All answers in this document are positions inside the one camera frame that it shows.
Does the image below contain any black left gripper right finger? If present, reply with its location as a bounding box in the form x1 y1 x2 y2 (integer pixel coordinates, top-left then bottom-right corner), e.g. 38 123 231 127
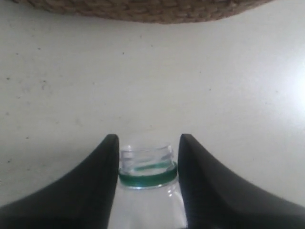
178 134 305 229

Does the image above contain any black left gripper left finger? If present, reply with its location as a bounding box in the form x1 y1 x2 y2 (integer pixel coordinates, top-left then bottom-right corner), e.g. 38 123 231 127
0 134 119 229

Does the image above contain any clear plastic water bottle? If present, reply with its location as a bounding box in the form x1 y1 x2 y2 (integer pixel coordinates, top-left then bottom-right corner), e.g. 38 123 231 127
108 144 188 229

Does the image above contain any brown woven wicker basket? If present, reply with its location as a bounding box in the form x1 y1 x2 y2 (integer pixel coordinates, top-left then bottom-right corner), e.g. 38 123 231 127
18 0 270 24

